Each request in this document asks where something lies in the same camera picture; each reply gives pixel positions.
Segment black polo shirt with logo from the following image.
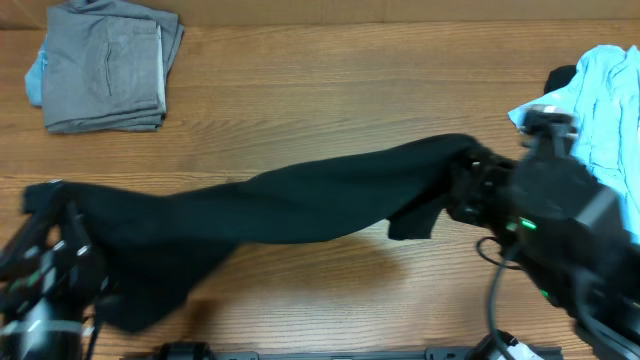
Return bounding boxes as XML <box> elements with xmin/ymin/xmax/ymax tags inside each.
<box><xmin>22</xmin><ymin>133</ymin><xmax>484</xmax><ymax>334</ymax></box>

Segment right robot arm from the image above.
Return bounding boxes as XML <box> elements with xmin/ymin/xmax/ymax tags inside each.
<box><xmin>447</xmin><ymin>105</ymin><xmax>639</xmax><ymax>359</ymax></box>

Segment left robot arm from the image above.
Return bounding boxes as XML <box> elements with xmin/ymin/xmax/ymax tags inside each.
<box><xmin>1</xmin><ymin>202</ymin><xmax>109</xmax><ymax>360</ymax></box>

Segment black garment under blue shirt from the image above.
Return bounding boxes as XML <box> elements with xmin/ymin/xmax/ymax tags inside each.
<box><xmin>544</xmin><ymin>65</ymin><xmax>577</xmax><ymax>94</ymax></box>

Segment light blue t-shirt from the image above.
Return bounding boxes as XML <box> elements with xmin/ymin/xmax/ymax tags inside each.
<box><xmin>508</xmin><ymin>45</ymin><xmax>639</xmax><ymax>216</ymax></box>

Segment folded grey trousers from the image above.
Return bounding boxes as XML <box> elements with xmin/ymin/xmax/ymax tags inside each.
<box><xmin>42</xmin><ymin>0</ymin><xmax>184</xmax><ymax>133</ymax></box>

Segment folded blue garment under trousers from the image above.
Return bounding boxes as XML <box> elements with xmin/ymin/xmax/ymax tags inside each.
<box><xmin>24</xmin><ymin>40</ymin><xmax>48</xmax><ymax>107</ymax></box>

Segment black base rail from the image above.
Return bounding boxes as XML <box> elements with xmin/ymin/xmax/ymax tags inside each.
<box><xmin>154</xmin><ymin>341</ymin><xmax>504</xmax><ymax>360</ymax></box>

